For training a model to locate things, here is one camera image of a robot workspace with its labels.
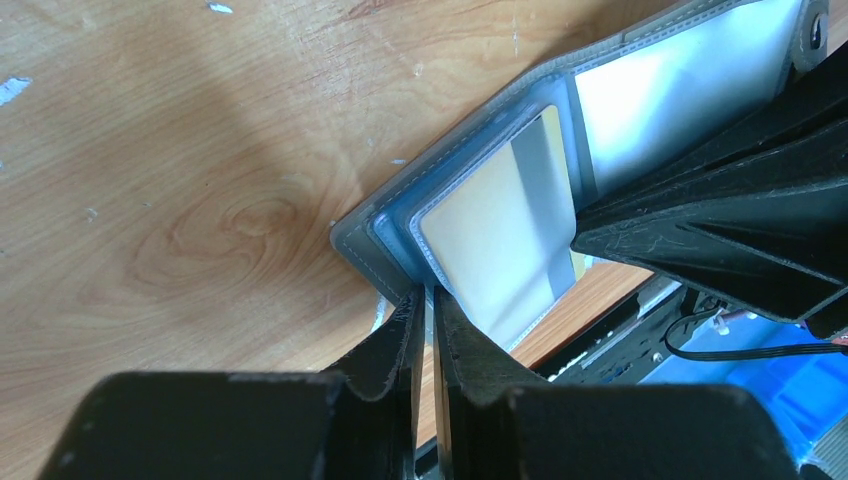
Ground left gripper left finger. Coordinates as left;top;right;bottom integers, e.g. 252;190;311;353
40;287;426;479

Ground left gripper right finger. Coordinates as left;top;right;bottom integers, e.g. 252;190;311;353
433;287;800;479

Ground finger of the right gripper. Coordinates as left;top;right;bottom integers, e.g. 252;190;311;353
573;47;847;338

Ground yellow credit card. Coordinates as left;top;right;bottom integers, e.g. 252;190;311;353
412;105;578;351

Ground grey card holder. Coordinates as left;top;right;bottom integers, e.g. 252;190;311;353
331;1;829;350

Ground blue plastic bin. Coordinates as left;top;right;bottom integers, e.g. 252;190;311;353
641;317;847;462

